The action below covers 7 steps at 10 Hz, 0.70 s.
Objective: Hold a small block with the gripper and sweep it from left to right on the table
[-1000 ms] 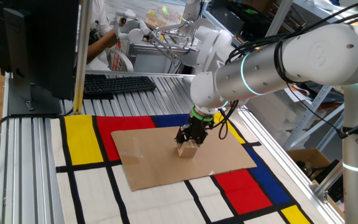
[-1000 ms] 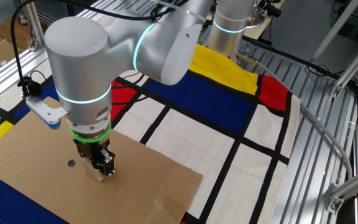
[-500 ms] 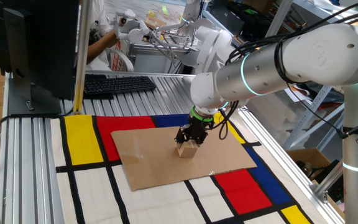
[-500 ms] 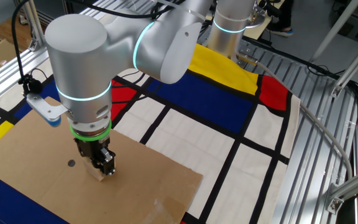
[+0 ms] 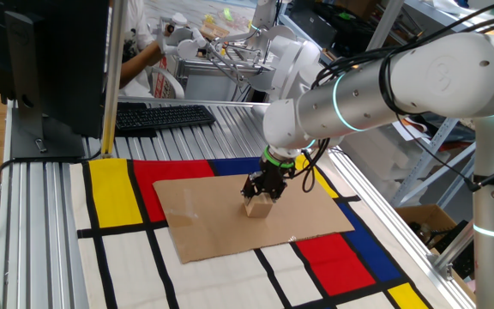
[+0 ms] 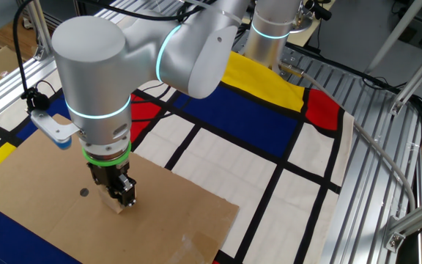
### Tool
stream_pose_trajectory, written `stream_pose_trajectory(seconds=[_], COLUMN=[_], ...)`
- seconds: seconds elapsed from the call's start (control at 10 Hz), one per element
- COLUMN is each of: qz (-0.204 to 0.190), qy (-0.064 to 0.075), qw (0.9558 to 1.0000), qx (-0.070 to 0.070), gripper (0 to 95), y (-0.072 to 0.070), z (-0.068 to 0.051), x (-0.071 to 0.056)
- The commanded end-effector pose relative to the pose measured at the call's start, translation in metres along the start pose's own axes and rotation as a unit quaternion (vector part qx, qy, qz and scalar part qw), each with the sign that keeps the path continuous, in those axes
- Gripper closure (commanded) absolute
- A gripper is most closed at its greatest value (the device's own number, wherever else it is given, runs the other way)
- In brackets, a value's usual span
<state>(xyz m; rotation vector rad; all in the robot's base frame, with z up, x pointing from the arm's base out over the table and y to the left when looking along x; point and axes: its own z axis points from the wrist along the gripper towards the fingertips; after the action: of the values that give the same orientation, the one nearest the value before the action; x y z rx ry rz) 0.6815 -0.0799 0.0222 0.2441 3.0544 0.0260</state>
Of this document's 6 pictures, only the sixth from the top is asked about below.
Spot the grey cable with brass plug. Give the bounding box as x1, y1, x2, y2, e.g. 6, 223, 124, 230
278, 61, 417, 213

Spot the aluminium table edge rail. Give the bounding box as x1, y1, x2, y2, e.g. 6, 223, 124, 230
0, 0, 168, 133

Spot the pale grey slanted leg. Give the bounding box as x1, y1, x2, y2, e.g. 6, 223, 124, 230
364, 0, 422, 74

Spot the colour block patterned cloth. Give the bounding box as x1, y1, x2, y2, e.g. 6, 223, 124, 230
0, 51, 355, 264

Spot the black webcam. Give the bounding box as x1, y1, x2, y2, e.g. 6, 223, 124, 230
304, 0, 333, 22

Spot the small wooden block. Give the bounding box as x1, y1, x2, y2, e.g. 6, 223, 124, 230
97, 186, 136, 215

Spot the dark equipment cabinet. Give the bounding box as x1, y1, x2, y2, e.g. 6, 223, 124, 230
15, 0, 120, 36

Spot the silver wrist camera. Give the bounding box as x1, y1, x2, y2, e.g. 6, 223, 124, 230
30, 109, 81, 150

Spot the aluminium frame strut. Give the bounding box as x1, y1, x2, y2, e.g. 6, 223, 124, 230
26, 0, 57, 62
382, 191, 422, 254
389, 43, 422, 117

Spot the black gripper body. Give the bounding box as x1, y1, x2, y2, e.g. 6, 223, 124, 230
86, 160, 131, 191

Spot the brown cardboard sheet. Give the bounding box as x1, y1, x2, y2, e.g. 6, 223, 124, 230
0, 113, 240, 264

